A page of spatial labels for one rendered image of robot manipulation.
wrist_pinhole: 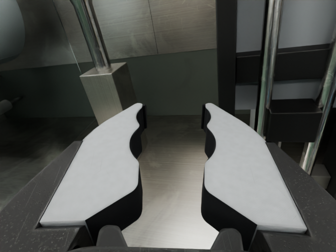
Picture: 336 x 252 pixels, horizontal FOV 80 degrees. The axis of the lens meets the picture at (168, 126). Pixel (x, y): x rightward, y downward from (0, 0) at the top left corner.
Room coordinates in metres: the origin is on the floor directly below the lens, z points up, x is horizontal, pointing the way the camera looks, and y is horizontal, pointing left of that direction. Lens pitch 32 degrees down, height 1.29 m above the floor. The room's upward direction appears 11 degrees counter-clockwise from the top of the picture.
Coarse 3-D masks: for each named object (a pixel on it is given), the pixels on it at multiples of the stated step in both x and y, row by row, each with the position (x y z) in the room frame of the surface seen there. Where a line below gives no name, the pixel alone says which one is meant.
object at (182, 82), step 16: (80, 64) 0.82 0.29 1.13; (128, 64) 0.75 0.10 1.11; (144, 64) 0.73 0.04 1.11; (160, 64) 0.71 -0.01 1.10; (176, 64) 0.69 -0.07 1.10; (192, 64) 0.67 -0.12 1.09; (208, 64) 0.66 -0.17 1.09; (144, 80) 0.73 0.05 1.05; (160, 80) 0.71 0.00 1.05; (176, 80) 0.69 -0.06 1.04; (192, 80) 0.67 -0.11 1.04; (208, 80) 0.66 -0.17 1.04; (144, 96) 0.74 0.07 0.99; (160, 96) 0.72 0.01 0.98; (176, 96) 0.70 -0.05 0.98; (192, 96) 0.68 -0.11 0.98; (208, 96) 0.66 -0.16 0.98; (160, 112) 0.72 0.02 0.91; (176, 112) 0.70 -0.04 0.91; (192, 112) 0.68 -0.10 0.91; (240, 112) 0.62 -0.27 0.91
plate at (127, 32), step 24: (96, 0) 0.76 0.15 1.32; (120, 0) 0.74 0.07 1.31; (144, 0) 0.71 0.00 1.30; (168, 0) 0.69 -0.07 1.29; (192, 0) 0.66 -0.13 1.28; (72, 24) 0.80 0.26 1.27; (120, 24) 0.74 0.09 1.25; (144, 24) 0.72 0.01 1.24; (168, 24) 0.69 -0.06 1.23; (192, 24) 0.67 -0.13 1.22; (72, 48) 0.82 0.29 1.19; (120, 48) 0.75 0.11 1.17; (144, 48) 0.72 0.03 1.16; (168, 48) 0.69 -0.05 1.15; (192, 48) 0.67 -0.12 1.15
